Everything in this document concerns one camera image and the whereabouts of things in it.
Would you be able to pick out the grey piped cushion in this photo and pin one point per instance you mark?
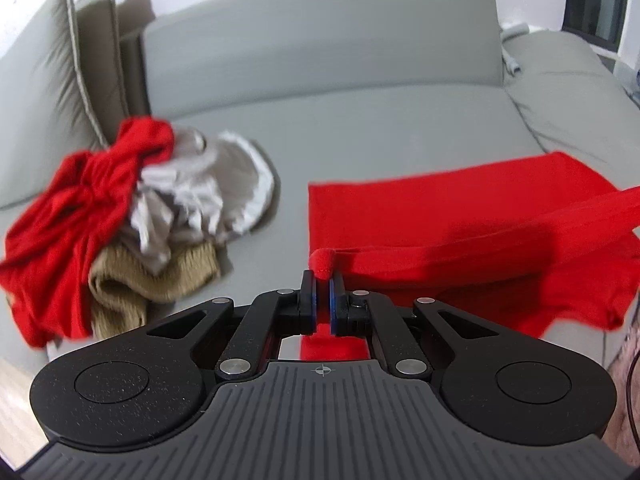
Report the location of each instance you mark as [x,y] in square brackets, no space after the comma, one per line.
[46,113]

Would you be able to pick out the dark window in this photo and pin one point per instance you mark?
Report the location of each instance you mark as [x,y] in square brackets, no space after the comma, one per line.
[600,22]

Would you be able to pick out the red t-shirt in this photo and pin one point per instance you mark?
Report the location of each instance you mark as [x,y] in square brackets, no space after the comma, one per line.
[523,243]

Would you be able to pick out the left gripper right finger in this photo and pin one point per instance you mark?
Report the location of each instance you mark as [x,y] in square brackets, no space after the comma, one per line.
[373,317]

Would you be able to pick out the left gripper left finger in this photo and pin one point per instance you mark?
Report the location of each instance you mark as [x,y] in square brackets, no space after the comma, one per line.
[270,318]

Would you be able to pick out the white grey garment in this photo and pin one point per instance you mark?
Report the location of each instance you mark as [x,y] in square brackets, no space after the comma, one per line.
[212,189]

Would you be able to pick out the person's right hand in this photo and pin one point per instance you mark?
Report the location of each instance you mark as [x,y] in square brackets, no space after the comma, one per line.
[618,436]

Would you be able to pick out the grey fabric sofa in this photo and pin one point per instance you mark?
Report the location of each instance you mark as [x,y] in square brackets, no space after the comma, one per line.
[366,89]

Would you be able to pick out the brown grey back cushion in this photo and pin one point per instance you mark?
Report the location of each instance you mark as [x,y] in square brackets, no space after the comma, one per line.
[111,59]

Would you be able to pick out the tan knitted garment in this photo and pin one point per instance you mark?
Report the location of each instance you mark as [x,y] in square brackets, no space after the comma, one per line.
[122,288]

